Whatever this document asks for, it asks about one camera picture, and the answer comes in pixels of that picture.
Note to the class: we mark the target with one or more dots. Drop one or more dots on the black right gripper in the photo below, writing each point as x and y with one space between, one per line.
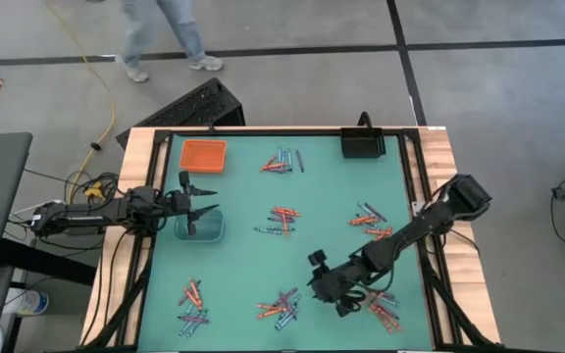
339 289

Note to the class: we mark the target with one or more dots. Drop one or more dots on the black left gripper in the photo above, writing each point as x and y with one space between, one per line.
184 216

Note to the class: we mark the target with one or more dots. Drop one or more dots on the dark blue crayon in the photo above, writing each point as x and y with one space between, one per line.
284 320

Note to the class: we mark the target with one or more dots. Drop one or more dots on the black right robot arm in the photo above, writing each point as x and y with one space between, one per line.
410 240

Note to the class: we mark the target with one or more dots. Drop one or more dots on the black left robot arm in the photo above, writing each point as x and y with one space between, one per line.
91 216

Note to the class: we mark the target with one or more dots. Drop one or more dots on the clear plastic container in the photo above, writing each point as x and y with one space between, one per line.
209 230

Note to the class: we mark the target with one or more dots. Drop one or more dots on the orange plastic basket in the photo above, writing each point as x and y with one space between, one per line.
203 156

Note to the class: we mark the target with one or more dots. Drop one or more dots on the teal table mat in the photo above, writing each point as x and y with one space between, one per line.
243 265

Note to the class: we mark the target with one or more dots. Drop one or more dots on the black perforated computer case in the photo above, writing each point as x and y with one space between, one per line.
189 105

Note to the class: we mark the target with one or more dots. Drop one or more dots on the black plastic basket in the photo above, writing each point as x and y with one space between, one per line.
363 142

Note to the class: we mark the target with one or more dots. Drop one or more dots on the person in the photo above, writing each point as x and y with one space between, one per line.
138 29

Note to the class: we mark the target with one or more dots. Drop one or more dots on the white plastic bottle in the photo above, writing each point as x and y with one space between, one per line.
27 301

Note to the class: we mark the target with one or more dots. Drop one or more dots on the black metal table frame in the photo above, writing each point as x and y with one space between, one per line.
282 133

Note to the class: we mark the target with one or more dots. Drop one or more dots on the grey metal bracket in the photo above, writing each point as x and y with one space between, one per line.
417 207

